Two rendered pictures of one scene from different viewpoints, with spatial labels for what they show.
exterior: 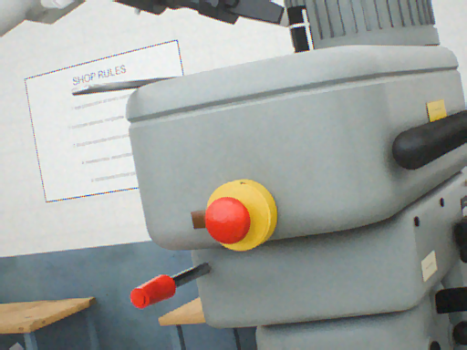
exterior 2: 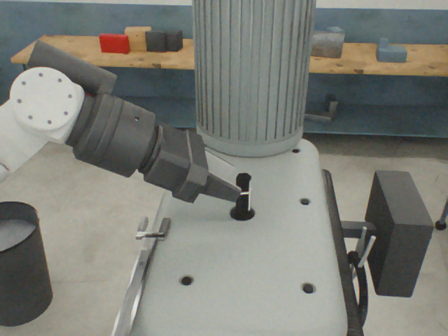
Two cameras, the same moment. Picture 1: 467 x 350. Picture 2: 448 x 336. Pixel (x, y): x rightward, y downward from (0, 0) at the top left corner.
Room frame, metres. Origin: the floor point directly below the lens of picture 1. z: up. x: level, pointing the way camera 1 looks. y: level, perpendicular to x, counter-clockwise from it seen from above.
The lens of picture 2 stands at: (0.59, 0.10, 2.30)
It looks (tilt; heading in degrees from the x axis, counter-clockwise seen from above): 33 degrees down; 340
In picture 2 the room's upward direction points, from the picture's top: straight up
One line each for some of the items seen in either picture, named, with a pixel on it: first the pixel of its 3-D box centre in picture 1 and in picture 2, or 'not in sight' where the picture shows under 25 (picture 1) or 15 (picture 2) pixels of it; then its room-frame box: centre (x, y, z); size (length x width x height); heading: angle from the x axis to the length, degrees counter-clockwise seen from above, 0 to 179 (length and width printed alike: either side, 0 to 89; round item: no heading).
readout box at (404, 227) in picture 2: not in sight; (395, 232); (1.19, -0.53, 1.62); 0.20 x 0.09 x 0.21; 155
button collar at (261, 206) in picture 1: (241, 214); not in sight; (0.85, 0.00, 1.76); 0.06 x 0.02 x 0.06; 65
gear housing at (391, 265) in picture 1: (352, 243); not in sight; (1.10, -0.12, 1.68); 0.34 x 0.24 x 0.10; 155
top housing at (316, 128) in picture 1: (324, 132); (241, 246); (1.08, -0.11, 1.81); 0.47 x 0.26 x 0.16; 155
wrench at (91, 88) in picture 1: (143, 83); (136, 284); (0.97, 0.07, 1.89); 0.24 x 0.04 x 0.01; 156
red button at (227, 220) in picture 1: (230, 219); not in sight; (0.83, 0.01, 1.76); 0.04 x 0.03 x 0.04; 65
